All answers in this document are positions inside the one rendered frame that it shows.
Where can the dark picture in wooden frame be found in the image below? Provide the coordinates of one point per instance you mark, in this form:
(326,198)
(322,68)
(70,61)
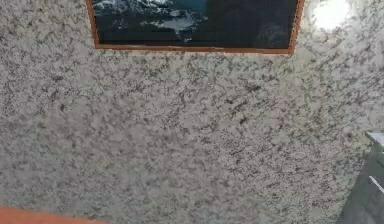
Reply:
(186,23)

